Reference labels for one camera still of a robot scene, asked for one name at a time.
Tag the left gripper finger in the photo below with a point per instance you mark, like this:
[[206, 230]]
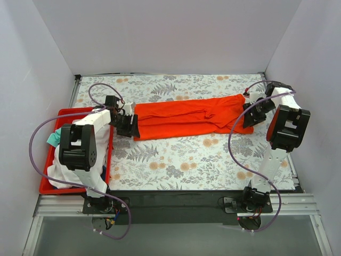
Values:
[[124, 132], [135, 129]]

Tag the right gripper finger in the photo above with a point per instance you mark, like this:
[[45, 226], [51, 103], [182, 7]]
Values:
[[247, 107], [248, 122]]

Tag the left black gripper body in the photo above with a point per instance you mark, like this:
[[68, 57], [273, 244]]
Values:
[[127, 124]]

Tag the orange t shirt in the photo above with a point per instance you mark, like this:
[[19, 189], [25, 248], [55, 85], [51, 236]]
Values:
[[171, 119]]

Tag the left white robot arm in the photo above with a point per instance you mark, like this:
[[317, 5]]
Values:
[[78, 147]]

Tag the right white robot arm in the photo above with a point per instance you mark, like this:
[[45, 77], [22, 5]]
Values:
[[285, 133]]

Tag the blue garment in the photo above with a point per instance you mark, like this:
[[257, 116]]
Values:
[[104, 172]]

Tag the teal garment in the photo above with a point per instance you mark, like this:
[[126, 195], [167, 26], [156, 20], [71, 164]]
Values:
[[54, 138]]

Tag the white t shirt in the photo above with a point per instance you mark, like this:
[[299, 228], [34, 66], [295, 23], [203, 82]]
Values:
[[58, 171]]

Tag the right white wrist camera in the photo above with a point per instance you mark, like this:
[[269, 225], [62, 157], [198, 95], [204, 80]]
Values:
[[252, 97]]

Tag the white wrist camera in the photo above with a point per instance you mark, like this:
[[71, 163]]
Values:
[[252, 97], [128, 108]]

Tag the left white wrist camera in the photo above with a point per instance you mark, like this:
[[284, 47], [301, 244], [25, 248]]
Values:
[[128, 108]]

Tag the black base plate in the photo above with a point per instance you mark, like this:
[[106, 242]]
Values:
[[183, 206]]

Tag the aluminium frame rail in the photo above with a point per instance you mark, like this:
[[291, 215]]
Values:
[[72, 206]]

